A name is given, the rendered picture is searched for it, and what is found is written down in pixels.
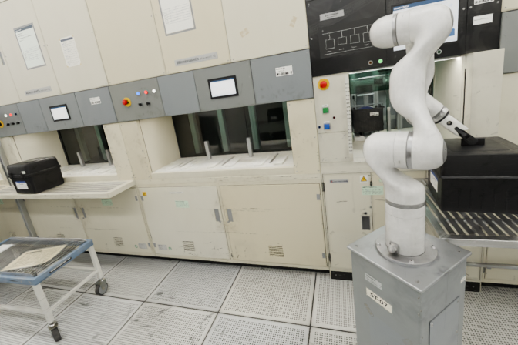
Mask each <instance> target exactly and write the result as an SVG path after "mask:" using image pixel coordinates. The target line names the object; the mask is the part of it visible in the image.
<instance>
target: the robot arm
mask: <svg viewBox="0 0 518 345"><path fill-rule="evenodd" d="M453 23H454V17H453V13H452V10H451V9H450V8H449V7H448V6H446V5H443V4H433V5H426V6H422V7H419V8H412V9H409V10H405V11H403V12H397V13H394V14H391V15H387V16H384V17H381V18H380V19H378V20H377V21H376V22H375V23H374V24H373V25H372V27H371V28H370V32H369V39H370V41H371V43H372V44H373V45H374V46H375V47H377V48H380V49H387V48H392V47H396V46H400V45H405V50H406V55H405V56H404V57H403V58H402V59H401V60H400V61H399V62H397V63H396V64H395V66H394V67H393V69H392V72H391V75H390V83H389V96H390V101H391V104H392V107H393V108H394V110H395V111H396V112H397V113H399V114H400V115H402V116H404V117H405V118H406V120H407V122H408V123H410V124H412V125H413V130H412V131H411V132H410V131H405V132H375V133H373V134H371V135H370V136H369V137H368V138H367V139H366V140H365V142H364V145H363V156H364V158H365V161H366V162H367V164H368V165H369V167H370V168H371V169H372V170H373V171H374V172H375V174H376V175H377V176H378V177H379V178H380V179H381V181H382V182H383V185H384V189H385V231H386V233H383V234H382V235H380V236H379V237H378V238H377V240H376V242H375V245H376V249H377V250H378V252H379V253H380V254H381V255H382V256H383V257H385V258H386V259H387V260H390V261H392V262H393V263H397V264H400V265H403V266H427V265H429V264H431V263H433V262H434V261H436V259H437V256H438V251H437V249H436V246H435V245H434V244H433V243H432V242H431V241H429V240H428V239H426V189H425V187H424V185H423V184H422V183H421V182H420V181H418V180H416V179H413V178H412V177H410V176H407V175H406V174H405V173H403V172H401V171H400V170H398V169H397V168H400V169H420V170H430V169H437V168H439V167H440V166H441V165H442V164H443V163H444V162H445V161H446V157H447V148H446V143H445V141H444V139H443V137H442V135H441V133H440V132H439V130H438V129H437V127H436V125H435V124H437V123H438V124H440V125H441V126H442V127H444V128H445V129H447V130H448V131H450V132H451V133H452V134H454V135H456V136H460V137H461V138H463V139H464V140H465V141H466V142H467V143H469V144H470V145H471V146H473V145H474V144H476V143H477V142H478V140H477V139H476V138H474V137H473V136H472V135H470V134H469V133H467V132H466V130H468V128H467V127H466V126H464V125H463V124H462V123H461V122H459V121H458V120H457V119H455V118H453V117H452V116H451V115H450V114H449V110H448V109H447V108H446V107H445V106H444V105H443V104H442V103H440V102H439V101H437V100H436V99H434V98H433V97H432V96H431V95H430V94H428V93H427V92H428V89H429V86H430V84H431V81H432V79H433V76H434V71H435V66H434V53H435V52H436V51H437V49H438V48H439V47H440V46H441V45H442V44H443V43H444V41H445V40H447V38H448V37H449V35H450V33H451V31H452V27H453V25H454V24H453Z"/></svg>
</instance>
